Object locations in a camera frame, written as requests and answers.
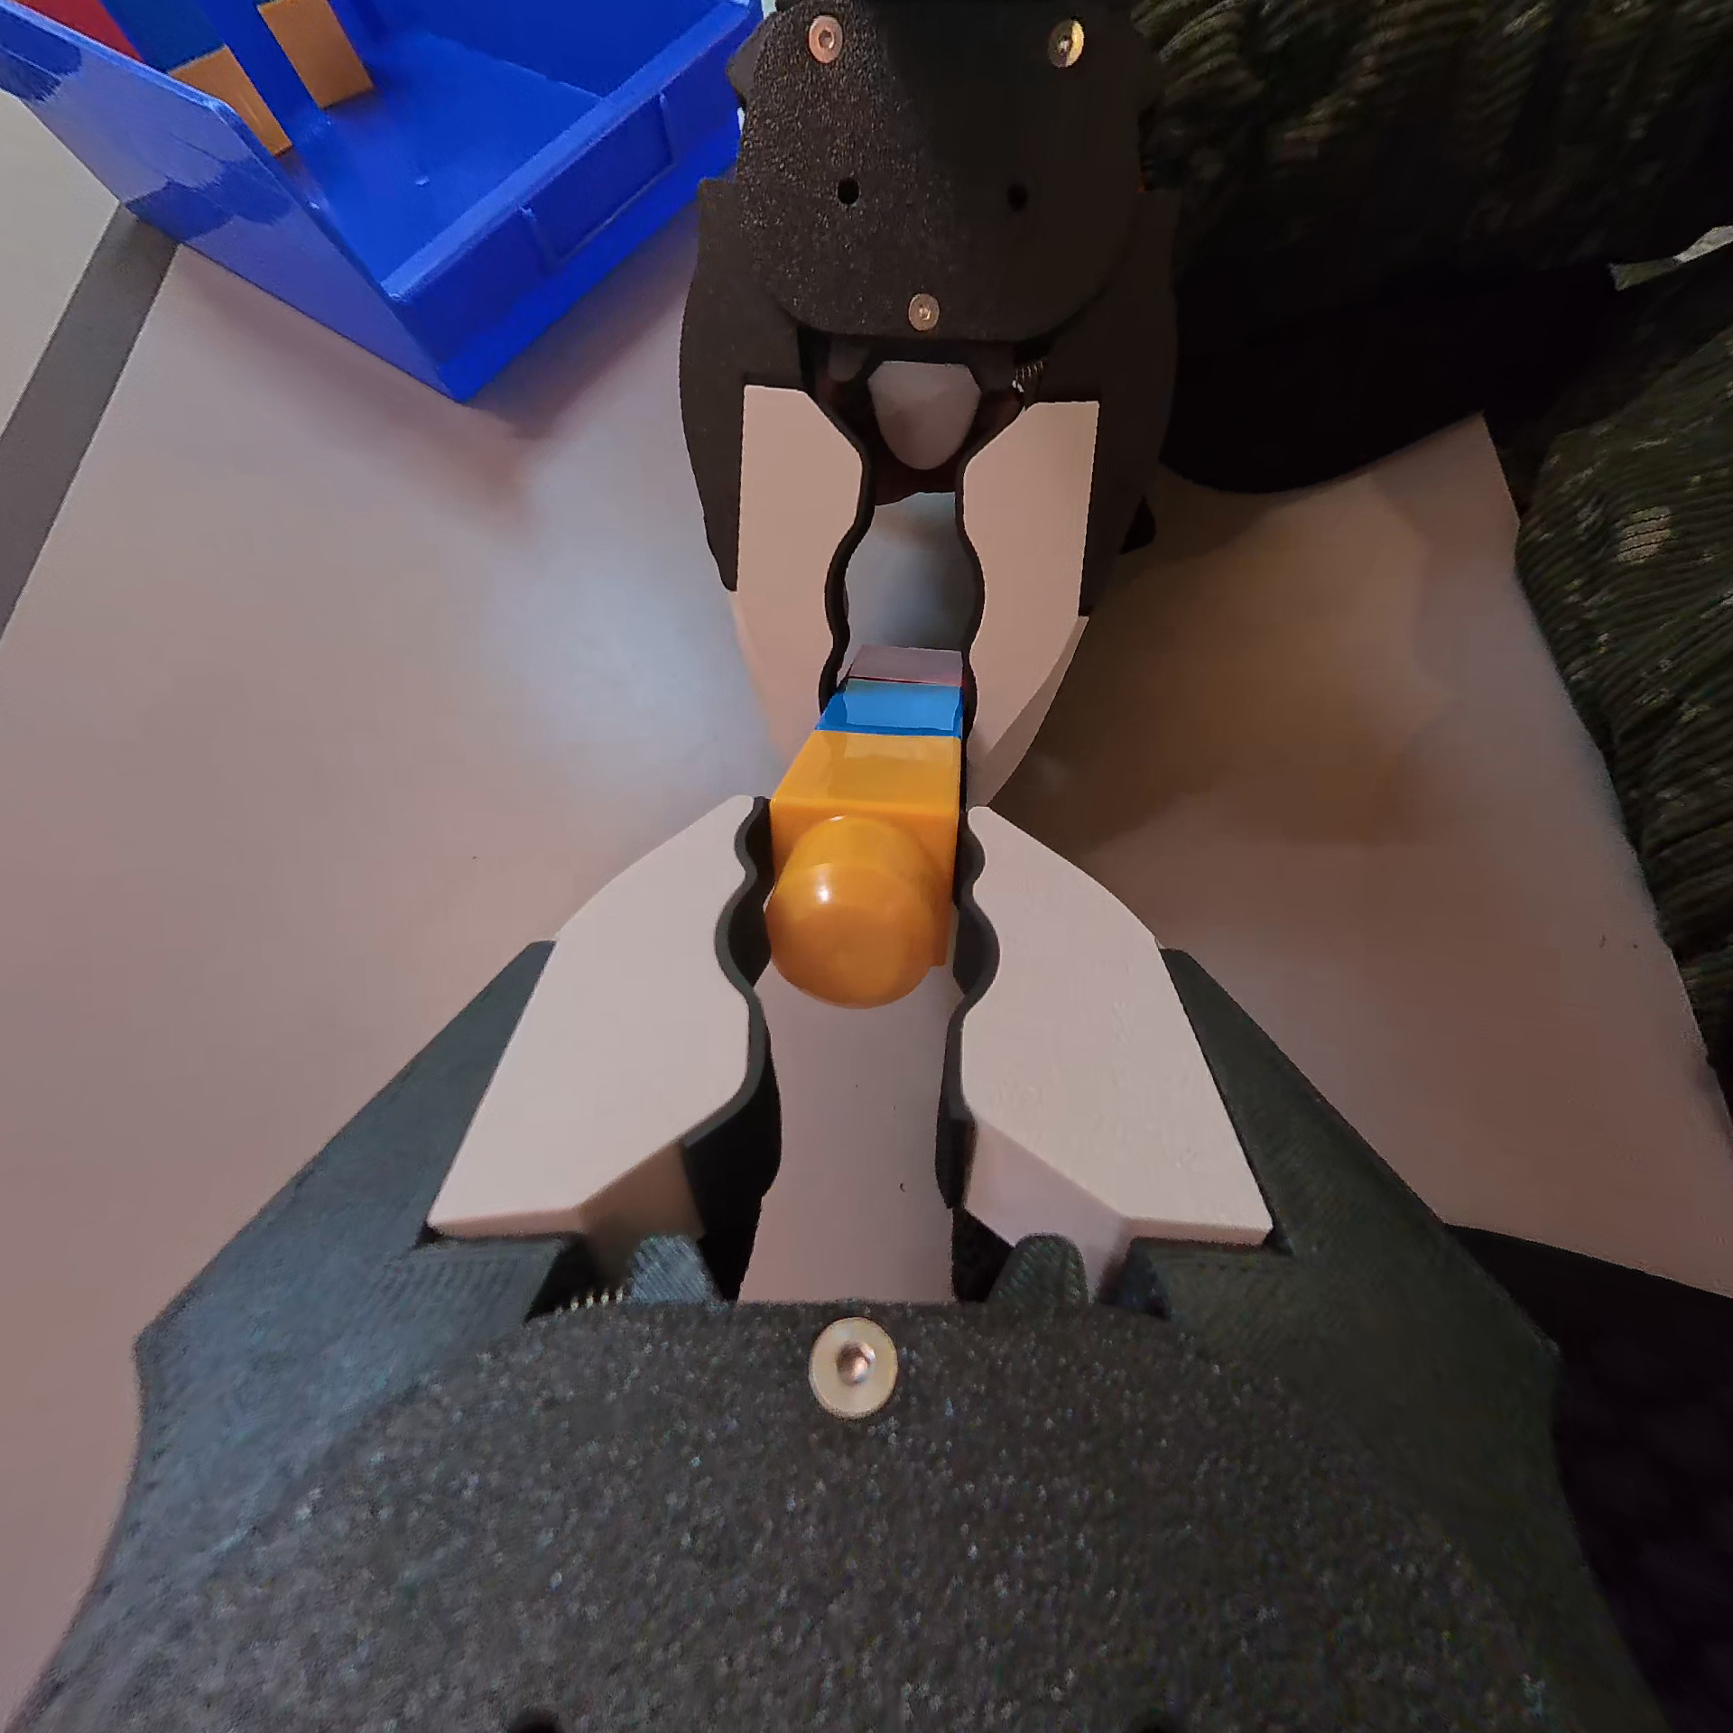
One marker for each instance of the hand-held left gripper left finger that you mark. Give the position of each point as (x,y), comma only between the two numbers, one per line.
(598,1085)

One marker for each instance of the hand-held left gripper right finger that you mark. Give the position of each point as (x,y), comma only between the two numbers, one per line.
(1111,1085)

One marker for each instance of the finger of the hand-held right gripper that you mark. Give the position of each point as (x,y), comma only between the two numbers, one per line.
(1036,541)
(785,541)

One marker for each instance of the red mega block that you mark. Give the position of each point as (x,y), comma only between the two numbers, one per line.
(90,25)
(901,664)

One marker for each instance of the blue mega block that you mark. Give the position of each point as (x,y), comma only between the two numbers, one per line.
(894,710)

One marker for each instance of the orange mega block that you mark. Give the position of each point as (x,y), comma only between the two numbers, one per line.
(318,49)
(868,814)
(244,108)

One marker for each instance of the blue plastic bin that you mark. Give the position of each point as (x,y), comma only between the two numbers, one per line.
(514,203)

